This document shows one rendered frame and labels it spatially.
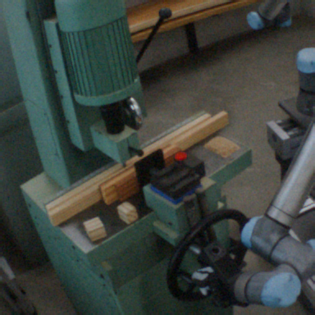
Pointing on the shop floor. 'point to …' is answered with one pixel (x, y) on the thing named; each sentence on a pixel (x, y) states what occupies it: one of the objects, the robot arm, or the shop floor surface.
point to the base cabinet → (66, 265)
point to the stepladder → (13, 289)
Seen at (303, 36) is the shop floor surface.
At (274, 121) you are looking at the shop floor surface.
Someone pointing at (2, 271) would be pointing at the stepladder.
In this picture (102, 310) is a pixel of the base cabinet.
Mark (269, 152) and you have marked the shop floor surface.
